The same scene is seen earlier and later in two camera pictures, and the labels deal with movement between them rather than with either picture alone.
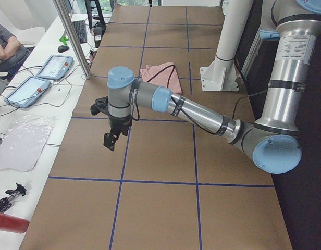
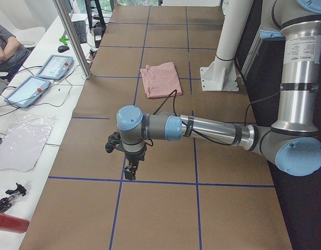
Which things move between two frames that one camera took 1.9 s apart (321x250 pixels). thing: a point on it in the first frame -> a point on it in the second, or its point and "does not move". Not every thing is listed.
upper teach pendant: x=56 y=66 does not move
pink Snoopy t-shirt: x=163 y=74 does not move
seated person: x=9 y=54 does not move
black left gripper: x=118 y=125 -> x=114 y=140
